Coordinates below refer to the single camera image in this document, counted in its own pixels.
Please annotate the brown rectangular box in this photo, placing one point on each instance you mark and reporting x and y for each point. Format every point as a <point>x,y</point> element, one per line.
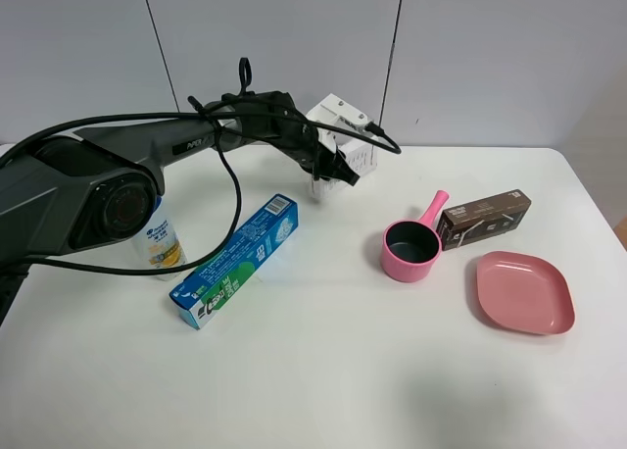
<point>482,219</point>

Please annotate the pink saucepan with handle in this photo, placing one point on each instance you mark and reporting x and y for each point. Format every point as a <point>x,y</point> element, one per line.
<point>411,247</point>

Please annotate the white blue shampoo bottle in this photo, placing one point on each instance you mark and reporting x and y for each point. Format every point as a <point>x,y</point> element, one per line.
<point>157,245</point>

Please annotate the pink square plate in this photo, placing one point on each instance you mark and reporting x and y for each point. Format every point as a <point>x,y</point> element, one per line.
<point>524,293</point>

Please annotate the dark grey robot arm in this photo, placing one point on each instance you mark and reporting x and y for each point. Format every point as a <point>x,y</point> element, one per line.
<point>94,182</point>

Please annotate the white printed carton box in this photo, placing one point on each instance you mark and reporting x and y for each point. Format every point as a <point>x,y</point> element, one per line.
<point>361,158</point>

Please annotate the blue green toothpaste box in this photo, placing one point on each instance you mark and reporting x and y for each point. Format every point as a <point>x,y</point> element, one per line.
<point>210,286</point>

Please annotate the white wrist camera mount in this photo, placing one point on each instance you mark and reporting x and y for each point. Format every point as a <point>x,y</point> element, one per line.
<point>335,111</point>

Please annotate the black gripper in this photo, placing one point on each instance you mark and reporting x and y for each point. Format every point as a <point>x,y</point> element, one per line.
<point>300,143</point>

